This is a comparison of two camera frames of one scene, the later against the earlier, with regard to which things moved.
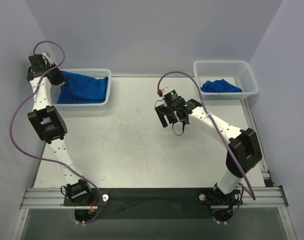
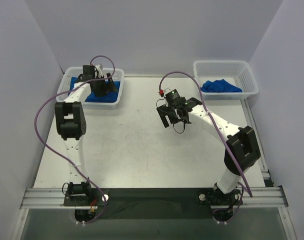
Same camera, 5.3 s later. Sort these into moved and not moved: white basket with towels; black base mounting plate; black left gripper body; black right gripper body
Moved: black left gripper body
Not moved: white basket with towels; black base mounting plate; black right gripper body
